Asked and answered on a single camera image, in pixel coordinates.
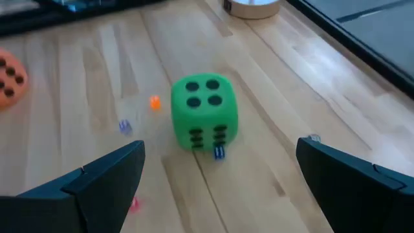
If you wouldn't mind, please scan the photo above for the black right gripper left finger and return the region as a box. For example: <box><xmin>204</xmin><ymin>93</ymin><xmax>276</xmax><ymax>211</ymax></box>
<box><xmin>0</xmin><ymin>140</ymin><xmax>146</xmax><ymax>233</ymax></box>

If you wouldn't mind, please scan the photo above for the white shade wooden table lamp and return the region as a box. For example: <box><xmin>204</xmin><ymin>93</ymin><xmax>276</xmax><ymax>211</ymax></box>
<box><xmin>223</xmin><ymin>0</ymin><xmax>281</xmax><ymax>19</ymax></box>

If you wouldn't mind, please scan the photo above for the large green foam die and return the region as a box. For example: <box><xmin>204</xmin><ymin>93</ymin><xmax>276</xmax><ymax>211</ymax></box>
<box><xmin>170</xmin><ymin>72</ymin><xmax>239</xmax><ymax>152</ymax></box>

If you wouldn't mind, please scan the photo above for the large orange foam die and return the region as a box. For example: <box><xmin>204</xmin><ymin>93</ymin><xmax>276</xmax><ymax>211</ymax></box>
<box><xmin>0</xmin><ymin>47</ymin><xmax>29</xmax><ymax>111</ymax></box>

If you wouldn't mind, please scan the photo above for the small blue die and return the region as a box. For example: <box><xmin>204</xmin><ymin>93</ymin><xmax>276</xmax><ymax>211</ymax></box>
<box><xmin>213</xmin><ymin>145</ymin><xmax>226</xmax><ymax>161</ymax></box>

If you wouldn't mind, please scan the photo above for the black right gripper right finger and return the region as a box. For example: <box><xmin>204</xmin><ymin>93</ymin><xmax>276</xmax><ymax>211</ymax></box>
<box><xmin>296</xmin><ymin>137</ymin><xmax>414</xmax><ymax>233</ymax></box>

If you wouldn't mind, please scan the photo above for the small orange die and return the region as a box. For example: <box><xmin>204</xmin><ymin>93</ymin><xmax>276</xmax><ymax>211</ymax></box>
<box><xmin>149</xmin><ymin>95</ymin><xmax>162</xmax><ymax>111</ymax></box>

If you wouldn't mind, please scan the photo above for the small purple die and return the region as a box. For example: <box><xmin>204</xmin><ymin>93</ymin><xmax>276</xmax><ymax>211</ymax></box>
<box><xmin>118</xmin><ymin>119</ymin><xmax>133</xmax><ymax>136</ymax></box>

